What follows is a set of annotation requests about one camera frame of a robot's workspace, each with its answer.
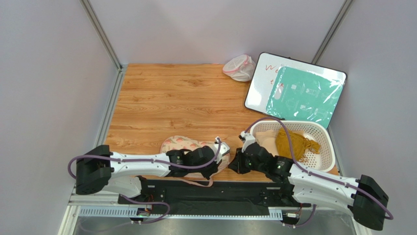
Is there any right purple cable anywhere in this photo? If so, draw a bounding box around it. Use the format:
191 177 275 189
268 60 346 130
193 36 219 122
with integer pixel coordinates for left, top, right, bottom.
243 117 394 228

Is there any floral mesh laundry bag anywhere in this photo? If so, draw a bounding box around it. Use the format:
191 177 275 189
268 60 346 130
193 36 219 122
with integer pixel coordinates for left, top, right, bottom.
160 136 231 188

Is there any whiteboard with black frame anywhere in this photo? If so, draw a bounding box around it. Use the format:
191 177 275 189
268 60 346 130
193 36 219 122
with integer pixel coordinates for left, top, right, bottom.
244 52 347 114

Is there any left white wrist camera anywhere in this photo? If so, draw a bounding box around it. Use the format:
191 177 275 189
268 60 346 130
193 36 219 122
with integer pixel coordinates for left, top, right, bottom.
211 137 230 164

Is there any white plastic basket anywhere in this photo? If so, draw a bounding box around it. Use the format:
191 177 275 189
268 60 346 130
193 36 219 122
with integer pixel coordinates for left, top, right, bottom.
248 120 338 175

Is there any teal instruction sheet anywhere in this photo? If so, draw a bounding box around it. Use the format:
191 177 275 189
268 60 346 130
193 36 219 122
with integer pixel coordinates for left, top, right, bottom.
265 66 347 129

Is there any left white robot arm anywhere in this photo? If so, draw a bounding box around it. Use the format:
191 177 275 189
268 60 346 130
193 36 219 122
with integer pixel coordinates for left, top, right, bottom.
69 142 230 198

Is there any purple cable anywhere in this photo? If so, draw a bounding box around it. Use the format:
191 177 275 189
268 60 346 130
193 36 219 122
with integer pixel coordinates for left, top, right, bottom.
67 137 222 225
243 117 394 228

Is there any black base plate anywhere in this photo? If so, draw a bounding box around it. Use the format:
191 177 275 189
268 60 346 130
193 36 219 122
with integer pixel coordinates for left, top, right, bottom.
134 179 312 216

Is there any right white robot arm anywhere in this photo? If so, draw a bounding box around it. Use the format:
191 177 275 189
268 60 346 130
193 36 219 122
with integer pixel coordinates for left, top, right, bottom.
229 143 392 231

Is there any white mesh bag pink trim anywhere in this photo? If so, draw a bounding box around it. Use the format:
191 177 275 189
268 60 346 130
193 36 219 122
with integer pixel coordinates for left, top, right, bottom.
222 54 256 82

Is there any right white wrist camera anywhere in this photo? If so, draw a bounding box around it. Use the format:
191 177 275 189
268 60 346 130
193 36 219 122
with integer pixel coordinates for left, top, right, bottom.
239 131 256 152

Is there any beige bra in basket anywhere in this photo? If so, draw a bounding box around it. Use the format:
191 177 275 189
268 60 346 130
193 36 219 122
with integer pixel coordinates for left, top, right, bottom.
254 130 279 156

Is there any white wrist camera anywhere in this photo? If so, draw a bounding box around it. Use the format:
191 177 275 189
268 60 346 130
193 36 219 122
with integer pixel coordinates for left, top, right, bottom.
211 137 230 164
239 131 256 152

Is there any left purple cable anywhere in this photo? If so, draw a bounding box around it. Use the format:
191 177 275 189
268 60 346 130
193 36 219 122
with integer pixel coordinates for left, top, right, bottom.
67 137 222 225

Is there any aluminium rail frame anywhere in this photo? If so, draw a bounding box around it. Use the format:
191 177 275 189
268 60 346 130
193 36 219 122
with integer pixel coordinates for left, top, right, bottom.
58 182 303 235

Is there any mustard yellow garment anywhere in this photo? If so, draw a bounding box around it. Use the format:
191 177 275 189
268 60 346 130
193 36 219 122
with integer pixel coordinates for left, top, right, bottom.
276 128 321 162

